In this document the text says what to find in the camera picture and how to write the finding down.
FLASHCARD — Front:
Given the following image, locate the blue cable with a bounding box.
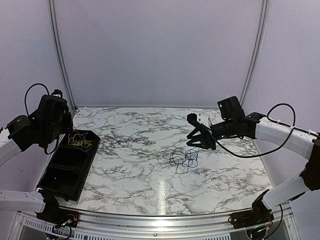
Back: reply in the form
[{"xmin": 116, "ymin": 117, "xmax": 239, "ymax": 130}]
[{"xmin": 174, "ymin": 147, "xmax": 200, "ymax": 175}]

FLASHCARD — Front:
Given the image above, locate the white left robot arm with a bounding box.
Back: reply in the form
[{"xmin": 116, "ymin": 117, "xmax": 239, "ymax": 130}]
[{"xmin": 0, "ymin": 89, "xmax": 73, "ymax": 223}]

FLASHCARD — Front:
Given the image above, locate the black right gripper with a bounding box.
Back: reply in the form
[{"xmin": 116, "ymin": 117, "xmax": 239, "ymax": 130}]
[{"xmin": 186, "ymin": 118, "xmax": 236, "ymax": 151}]

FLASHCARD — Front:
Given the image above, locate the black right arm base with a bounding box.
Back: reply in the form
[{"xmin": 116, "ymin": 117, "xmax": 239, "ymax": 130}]
[{"xmin": 228, "ymin": 190, "xmax": 274, "ymax": 229}]

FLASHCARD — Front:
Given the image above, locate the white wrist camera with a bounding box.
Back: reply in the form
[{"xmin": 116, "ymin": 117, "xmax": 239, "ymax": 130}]
[
  {"xmin": 51, "ymin": 89, "xmax": 63, "ymax": 98},
  {"xmin": 187, "ymin": 113, "xmax": 212, "ymax": 129}
]

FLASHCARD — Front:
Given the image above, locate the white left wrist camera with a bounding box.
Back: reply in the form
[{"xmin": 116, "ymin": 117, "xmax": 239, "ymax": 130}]
[{"xmin": 51, "ymin": 89, "xmax": 63, "ymax": 98}]

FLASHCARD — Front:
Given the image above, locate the grey left frame post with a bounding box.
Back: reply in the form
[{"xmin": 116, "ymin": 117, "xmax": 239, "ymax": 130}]
[{"xmin": 47, "ymin": 0, "xmax": 77, "ymax": 111}]

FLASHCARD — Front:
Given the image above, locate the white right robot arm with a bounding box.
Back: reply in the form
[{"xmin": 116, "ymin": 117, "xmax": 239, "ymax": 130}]
[{"xmin": 186, "ymin": 96, "xmax": 320, "ymax": 224}]

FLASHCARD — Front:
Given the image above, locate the grey corner frame post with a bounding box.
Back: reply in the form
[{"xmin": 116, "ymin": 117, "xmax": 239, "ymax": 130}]
[{"xmin": 239, "ymin": 0, "xmax": 270, "ymax": 107}]

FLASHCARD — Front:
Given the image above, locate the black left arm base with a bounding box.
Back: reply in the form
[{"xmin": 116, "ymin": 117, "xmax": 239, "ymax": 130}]
[{"xmin": 36, "ymin": 189, "xmax": 79, "ymax": 228}]

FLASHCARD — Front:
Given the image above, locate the yellow cable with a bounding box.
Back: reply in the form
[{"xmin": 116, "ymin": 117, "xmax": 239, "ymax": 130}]
[{"xmin": 67, "ymin": 129, "xmax": 94, "ymax": 148}]

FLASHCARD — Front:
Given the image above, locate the black divided storage bin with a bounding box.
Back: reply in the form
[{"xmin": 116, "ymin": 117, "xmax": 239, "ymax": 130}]
[{"xmin": 37, "ymin": 129, "xmax": 101, "ymax": 202}]

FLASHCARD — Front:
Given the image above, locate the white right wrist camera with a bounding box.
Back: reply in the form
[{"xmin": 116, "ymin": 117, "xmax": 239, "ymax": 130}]
[{"xmin": 187, "ymin": 113, "xmax": 212, "ymax": 129}]

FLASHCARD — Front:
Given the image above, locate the black cable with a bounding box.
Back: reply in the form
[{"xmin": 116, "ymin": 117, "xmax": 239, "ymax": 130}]
[{"xmin": 162, "ymin": 147, "xmax": 187, "ymax": 166}]

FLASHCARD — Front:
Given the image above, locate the aluminium front table rail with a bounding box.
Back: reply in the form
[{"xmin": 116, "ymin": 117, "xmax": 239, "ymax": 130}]
[{"xmin": 9, "ymin": 197, "xmax": 301, "ymax": 240}]

